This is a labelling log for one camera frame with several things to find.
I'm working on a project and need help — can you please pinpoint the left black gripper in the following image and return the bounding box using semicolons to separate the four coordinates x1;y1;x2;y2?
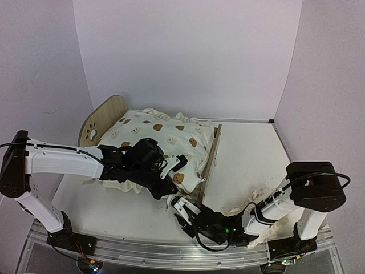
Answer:
128;164;178;200

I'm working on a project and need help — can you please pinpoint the large bear print cushion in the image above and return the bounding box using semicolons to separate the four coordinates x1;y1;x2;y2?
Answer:
82;107;219;212

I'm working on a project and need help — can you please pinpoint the wooden pet bed frame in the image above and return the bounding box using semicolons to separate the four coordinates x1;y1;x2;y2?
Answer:
78;95;222;203

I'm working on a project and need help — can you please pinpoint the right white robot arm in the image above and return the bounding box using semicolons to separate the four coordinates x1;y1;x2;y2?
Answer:
171;162;351;261

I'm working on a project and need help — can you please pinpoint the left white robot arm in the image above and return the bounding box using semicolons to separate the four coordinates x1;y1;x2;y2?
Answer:
1;130;187;255

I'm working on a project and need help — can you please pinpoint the small bear print pillow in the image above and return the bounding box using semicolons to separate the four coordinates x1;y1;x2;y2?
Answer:
226;187;297;248

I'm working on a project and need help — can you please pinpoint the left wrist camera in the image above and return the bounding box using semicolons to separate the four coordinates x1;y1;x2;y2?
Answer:
160;155;188;179

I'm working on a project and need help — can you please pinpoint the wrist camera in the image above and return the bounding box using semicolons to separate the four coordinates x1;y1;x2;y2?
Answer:
160;155;188;179
170;196;201;219

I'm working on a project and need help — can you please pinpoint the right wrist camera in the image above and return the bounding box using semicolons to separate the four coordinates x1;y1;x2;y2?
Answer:
170;196;201;219

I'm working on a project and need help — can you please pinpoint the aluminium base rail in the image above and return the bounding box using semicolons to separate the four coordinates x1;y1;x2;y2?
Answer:
27;215;337;265

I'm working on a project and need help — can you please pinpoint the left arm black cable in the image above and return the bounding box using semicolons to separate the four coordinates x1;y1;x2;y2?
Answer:
0;141;109;163

